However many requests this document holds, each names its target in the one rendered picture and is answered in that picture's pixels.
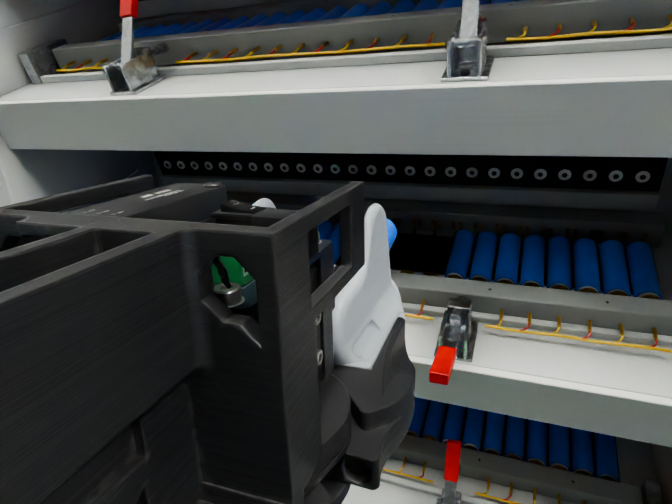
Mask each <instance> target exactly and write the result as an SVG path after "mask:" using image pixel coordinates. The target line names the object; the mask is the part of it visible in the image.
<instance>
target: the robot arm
mask: <svg viewBox="0 0 672 504"><path fill-rule="evenodd" d="M119 195H121V198H119V199H115V200H111V201H107V202H104V203H100V204H96V205H92V206H89V207H85V208H81V209H78V210H74V211H70V212H69V211H61V210H65V209H69V208H73V207H77V206H81V205H84V204H88V203H92V202H96V201H100V200H104V199H107V198H111V197H115V196H119ZM338 212H339V214H340V251H341V266H340V267H339V268H338V266H336V265H334V257H333V243H332V241H331V240H325V239H320V237H319V231H318V225H320V224H321V223H323V222H324V221H326V220H327V219H329V218H330V217H332V216H333V215H335V214H336V213H338ZM336 296H337V297H336ZM335 297H336V299H335ZM414 408H415V367H414V365H413V364H412V362H411V360H410V358H409V356H408V354H407V351H406V344H405V314H404V310H403V306H402V302H401V297H400V293H399V290H398V288H397V286H396V284H395V282H394V281H393V280H392V279H391V271H390V258H389V244H388V231H387V219H386V214H385V211H384V209H383V207H382V206H381V205H379V204H377V203H373V204H372V205H371V206H370V207H369V208H368V210H367V212H366V215H365V218H364V181H352V182H350V183H349V184H347V185H345V186H343V187H341V188H339V189H337V190H336V191H334V192H332V193H330V194H328V195H326V196H325V197H323V198H321V199H319V200H317V201H315V202H313V203H312V204H310V205H308V206H306V207H304V208H302V209H301V210H286V209H276V207H275V205H274V203H273V202H272V201H271V200H270V199H268V198H262V199H260V200H258V201H256V202H255V203H254V204H253V205H249V204H246V203H243V202H239V201H236V200H230V201H227V195H226V186H225V185H222V183H221V182H208V183H205V184H195V183H175V184H171V185H167V186H163V187H160V188H156V189H155V186H154V179H153V175H141V176H136V177H132V178H127V179H123V180H118V181H114V182H109V183H105V184H100V185H96V186H91V187H87V188H82V189H78V190H73V191H69V192H64V193H60V194H55V195H51V196H46V197H42V198H37V199H33V200H28V201H24V202H20V203H15V204H11V205H6V206H2V207H0V504H341V503H342V502H343V501H344V499H345V497H346V495H347V493H348V491H349V489H350V485H351V484H352V485H356V486H359V487H363V488H366V489H369V490H376V489H378V488H379V486H380V478H381V473H382V469H383V467H384V465H385V463H386V461H387V460H388V458H389V457H390V456H391V454H392V453H393V452H394V451H395V450H396V449H397V447H398V446H399V445H400V444H401V442H402V441H403V439H404V437H405V436H406V434H407V432H408V430H409V428H410V425H411V422H412V419H413V415H414Z"/></svg>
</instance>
